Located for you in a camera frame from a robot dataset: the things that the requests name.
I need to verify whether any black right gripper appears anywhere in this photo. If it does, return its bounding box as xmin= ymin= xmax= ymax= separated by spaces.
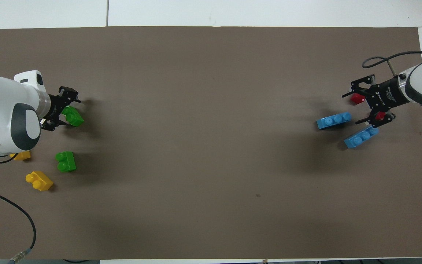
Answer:
xmin=342 ymin=74 xmax=404 ymax=128

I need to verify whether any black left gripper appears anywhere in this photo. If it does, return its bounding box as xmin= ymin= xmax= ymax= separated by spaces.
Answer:
xmin=42 ymin=87 xmax=81 ymax=132

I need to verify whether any green two-stud toy brick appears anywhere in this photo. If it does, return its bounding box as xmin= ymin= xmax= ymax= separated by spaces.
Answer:
xmin=62 ymin=106 xmax=85 ymax=127
xmin=55 ymin=151 xmax=77 ymax=173

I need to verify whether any blue three-stud toy brick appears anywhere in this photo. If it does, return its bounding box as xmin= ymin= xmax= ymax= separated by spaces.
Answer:
xmin=316 ymin=111 xmax=352 ymax=130
xmin=344 ymin=125 xmax=379 ymax=149

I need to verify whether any yellow two-stud toy brick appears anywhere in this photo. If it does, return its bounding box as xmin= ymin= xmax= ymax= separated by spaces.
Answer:
xmin=10 ymin=150 xmax=31 ymax=161
xmin=26 ymin=171 xmax=54 ymax=191

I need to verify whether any brown table mat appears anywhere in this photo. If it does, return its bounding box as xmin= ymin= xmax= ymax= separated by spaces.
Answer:
xmin=0 ymin=26 xmax=422 ymax=261

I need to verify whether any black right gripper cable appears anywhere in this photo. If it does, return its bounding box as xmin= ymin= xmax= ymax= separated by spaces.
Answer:
xmin=362 ymin=51 xmax=422 ymax=77

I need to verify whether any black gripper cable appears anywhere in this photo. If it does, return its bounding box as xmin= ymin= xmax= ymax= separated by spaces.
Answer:
xmin=0 ymin=186 xmax=37 ymax=264
xmin=362 ymin=51 xmax=422 ymax=77

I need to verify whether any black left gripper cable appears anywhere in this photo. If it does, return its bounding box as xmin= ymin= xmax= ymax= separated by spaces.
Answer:
xmin=0 ymin=186 xmax=37 ymax=264

